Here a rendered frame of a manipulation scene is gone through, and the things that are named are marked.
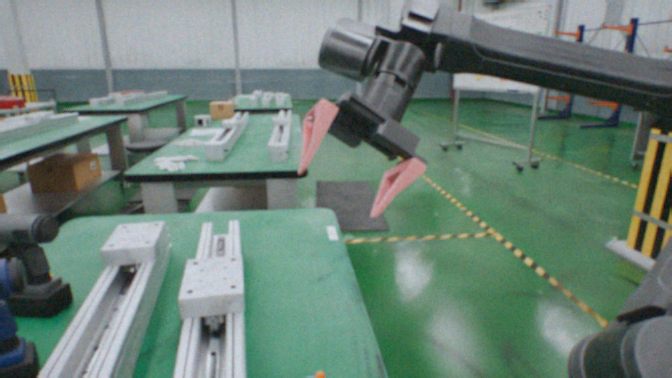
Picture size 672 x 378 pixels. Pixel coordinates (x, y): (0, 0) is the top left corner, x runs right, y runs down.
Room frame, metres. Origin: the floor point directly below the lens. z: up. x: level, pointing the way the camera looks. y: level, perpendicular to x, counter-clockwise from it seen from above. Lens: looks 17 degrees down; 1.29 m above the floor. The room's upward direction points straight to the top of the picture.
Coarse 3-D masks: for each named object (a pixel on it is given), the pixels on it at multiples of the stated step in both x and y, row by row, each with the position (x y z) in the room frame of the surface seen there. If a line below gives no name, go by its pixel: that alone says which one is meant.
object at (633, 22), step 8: (632, 24) 9.08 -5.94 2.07; (640, 24) 8.94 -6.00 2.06; (648, 24) 8.75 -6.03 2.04; (560, 32) 10.64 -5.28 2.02; (632, 32) 9.13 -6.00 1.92; (576, 40) 10.74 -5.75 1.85; (632, 40) 9.14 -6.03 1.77; (640, 40) 8.89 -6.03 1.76; (624, 48) 9.16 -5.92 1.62; (632, 48) 9.11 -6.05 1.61; (568, 96) 10.69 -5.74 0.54; (568, 104) 10.68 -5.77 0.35; (600, 104) 9.06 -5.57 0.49; (608, 104) 9.08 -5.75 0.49; (616, 104) 9.09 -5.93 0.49; (560, 112) 10.70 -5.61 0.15; (568, 112) 10.72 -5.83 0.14; (616, 112) 9.11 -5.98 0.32; (608, 120) 9.12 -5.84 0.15; (616, 120) 9.14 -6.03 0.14
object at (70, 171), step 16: (224, 112) 4.12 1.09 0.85; (48, 160) 3.75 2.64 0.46; (64, 160) 3.76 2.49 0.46; (80, 160) 3.74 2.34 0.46; (96, 160) 4.05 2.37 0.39; (32, 176) 3.52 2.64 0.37; (48, 176) 3.53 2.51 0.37; (64, 176) 3.55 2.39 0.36; (80, 176) 3.66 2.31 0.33; (96, 176) 3.99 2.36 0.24; (32, 192) 3.51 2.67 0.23; (0, 208) 2.72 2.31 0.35
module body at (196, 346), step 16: (208, 224) 1.10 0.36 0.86; (208, 240) 0.98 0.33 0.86; (224, 240) 1.05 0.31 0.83; (208, 256) 0.90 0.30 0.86; (192, 320) 0.64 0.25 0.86; (240, 320) 0.63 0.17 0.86; (192, 336) 0.59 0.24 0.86; (208, 336) 0.65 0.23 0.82; (224, 336) 0.64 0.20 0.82; (240, 336) 0.59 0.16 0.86; (192, 352) 0.55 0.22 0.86; (208, 352) 0.59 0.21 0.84; (224, 352) 0.60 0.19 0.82; (240, 352) 0.55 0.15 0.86; (176, 368) 0.51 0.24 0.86; (192, 368) 0.52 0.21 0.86; (208, 368) 0.55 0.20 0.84; (224, 368) 0.56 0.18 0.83; (240, 368) 0.51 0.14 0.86
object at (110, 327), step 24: (168, 240) 1.06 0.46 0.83; (144, 264) 0.85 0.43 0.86; (96, 288) 0.74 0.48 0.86; (120, 288) 0.81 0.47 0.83; (144, 288) 0.75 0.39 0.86; (96, 312) 0.68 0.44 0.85; (120, 312) 0.66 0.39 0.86; (144, 312) 0.73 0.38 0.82; (72, 336) 0.59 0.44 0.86; (96, 336) 0.65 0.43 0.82; (120, 336) 0.59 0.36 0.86; (144, 336) 0.70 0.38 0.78; (48, 360) 0.53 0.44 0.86; (72, 360) 0.55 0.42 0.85; (96, 360) 0.57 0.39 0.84; (120, 360) 0.56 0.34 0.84
